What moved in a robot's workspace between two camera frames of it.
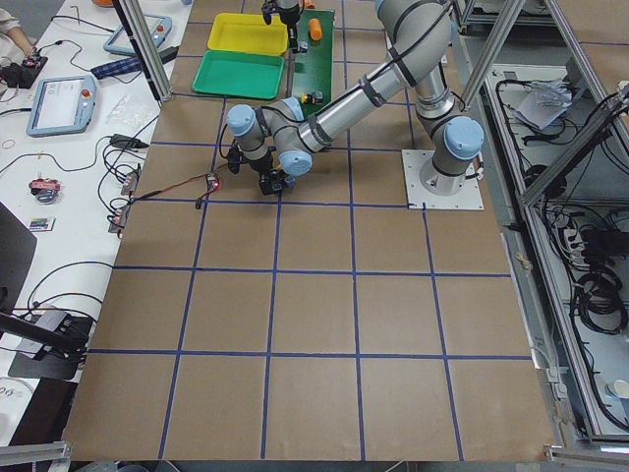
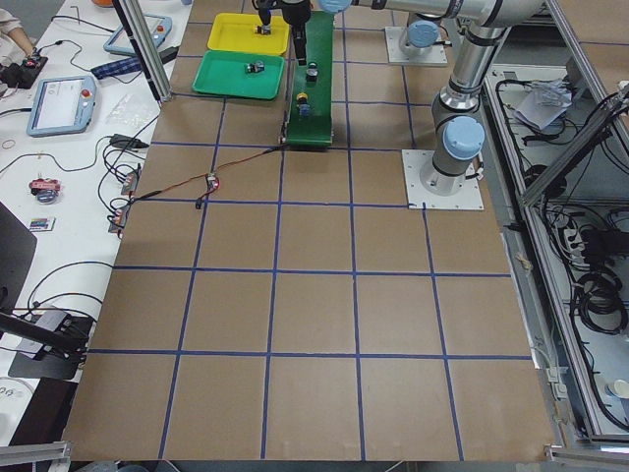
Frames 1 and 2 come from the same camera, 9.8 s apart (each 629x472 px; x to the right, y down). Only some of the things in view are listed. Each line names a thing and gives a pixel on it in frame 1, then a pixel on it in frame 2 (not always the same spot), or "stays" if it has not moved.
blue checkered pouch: (118, 68) stays
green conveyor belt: (314, 67) stays
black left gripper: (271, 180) → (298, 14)
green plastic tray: (240, 74) stays
